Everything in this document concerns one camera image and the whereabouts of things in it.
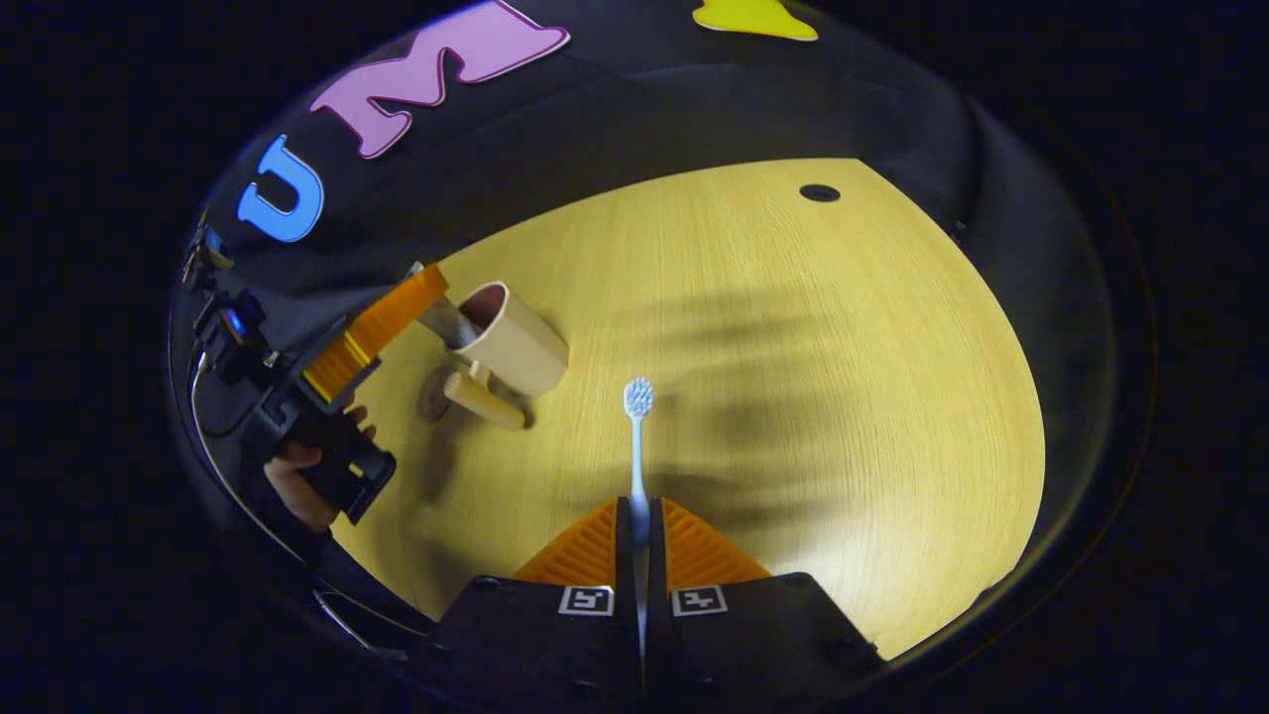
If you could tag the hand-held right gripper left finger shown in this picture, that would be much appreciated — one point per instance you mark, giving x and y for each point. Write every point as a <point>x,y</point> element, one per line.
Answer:
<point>535,635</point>

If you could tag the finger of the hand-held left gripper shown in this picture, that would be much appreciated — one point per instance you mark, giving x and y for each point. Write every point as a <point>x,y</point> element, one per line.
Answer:
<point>377,332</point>

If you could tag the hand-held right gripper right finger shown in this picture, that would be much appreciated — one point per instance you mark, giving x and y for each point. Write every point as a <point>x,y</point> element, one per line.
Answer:
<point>763,635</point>

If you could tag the light blue toothbrush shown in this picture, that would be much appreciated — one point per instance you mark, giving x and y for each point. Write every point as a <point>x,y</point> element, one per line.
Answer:
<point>637,397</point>

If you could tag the wooden desktop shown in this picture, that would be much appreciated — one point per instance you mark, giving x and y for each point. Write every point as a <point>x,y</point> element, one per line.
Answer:
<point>793,397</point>

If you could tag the black backdrop cloth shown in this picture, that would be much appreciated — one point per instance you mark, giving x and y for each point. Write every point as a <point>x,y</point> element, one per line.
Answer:
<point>615,109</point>

